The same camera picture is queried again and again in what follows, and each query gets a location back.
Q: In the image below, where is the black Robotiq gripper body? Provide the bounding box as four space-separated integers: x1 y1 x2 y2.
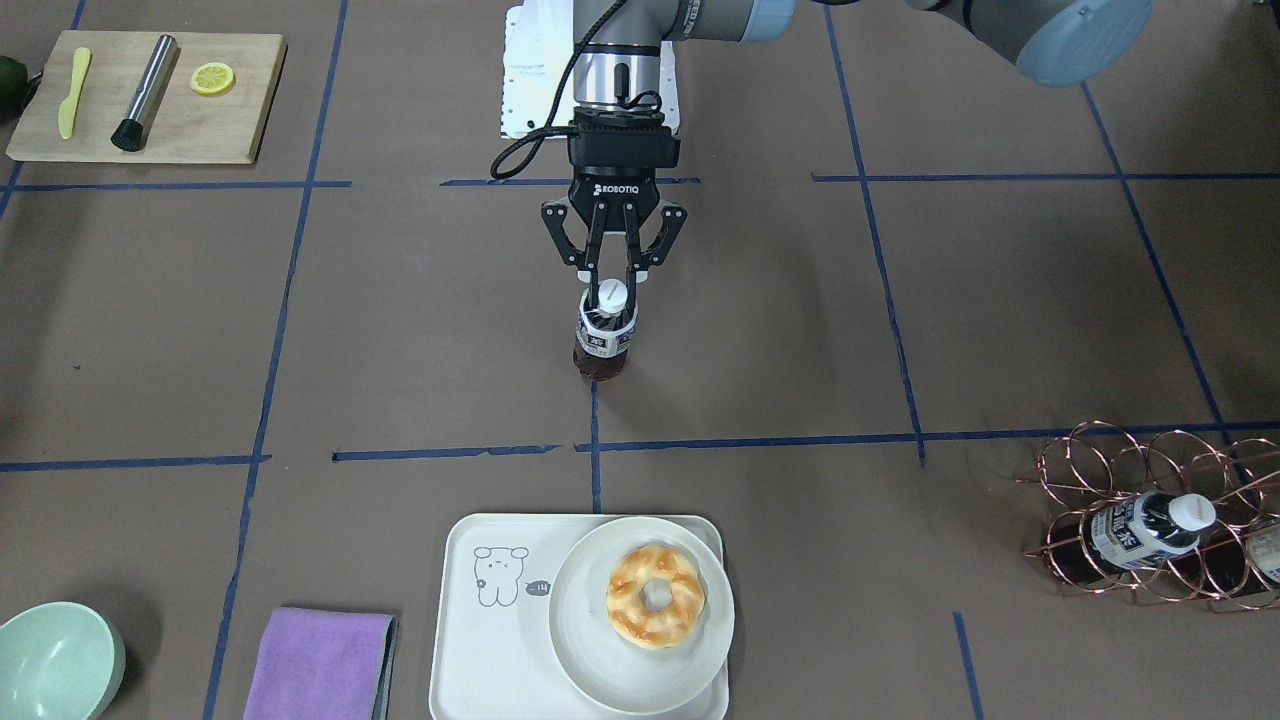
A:
568 108 680 223

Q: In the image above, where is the tea bottle white cap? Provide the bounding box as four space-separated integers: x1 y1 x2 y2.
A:
573 279 640 382

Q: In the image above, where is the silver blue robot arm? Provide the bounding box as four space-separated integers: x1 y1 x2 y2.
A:
518 1 1155 315

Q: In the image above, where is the tea bottle in rack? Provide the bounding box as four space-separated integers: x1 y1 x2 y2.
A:
1044 489 1217 589
1244 523 1279 588

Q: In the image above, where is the lemon slice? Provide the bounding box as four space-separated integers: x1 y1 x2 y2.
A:
189 61 237 96

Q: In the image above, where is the wooden cutting board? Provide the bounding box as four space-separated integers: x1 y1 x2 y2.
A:
6 29 287 165

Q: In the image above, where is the glazed donut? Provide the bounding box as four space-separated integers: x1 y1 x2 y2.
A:
605 544 707 650

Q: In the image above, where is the steel muddler black tip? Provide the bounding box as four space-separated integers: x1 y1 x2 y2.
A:
110 35 180 152

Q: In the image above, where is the cream round plate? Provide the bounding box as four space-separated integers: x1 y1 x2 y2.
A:
548 515 736 719

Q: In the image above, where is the yellow plastic knife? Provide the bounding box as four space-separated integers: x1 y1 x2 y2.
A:
58 46 92 141

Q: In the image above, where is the purple folded cloth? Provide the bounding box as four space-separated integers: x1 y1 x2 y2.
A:
243 607 398 719

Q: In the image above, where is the green lime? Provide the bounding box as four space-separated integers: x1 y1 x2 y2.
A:
0 55 29 122

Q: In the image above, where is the mint green bowl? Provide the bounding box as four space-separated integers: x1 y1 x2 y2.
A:
1 601 125 719

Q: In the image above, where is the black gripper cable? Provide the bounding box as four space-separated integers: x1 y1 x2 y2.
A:
489 0 626 181

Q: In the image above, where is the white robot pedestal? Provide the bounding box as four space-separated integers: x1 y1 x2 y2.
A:
500 1 681 138

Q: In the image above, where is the copper wire bottle rack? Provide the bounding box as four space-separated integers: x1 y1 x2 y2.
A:
1018 421 1279 612

